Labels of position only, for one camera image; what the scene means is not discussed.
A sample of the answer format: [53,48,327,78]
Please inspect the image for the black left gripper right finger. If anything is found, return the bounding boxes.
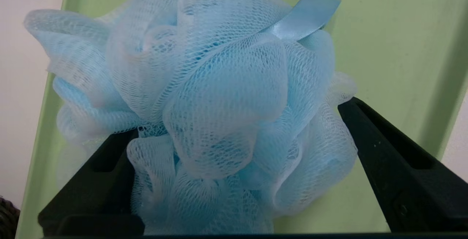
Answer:
[337,97,468,232]

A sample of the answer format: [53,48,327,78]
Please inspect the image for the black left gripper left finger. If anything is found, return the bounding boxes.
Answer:
[38,129,145,236]

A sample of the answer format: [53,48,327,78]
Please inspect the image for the light blue mesh bath sponge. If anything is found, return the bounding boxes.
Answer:
[24,0,359,236]

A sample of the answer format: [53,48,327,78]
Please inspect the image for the dark brown wicker basket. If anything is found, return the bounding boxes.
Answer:
[0,197,20,239]

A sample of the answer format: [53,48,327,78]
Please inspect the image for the light green plastic tray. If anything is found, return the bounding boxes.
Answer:
[15,0,468,239]

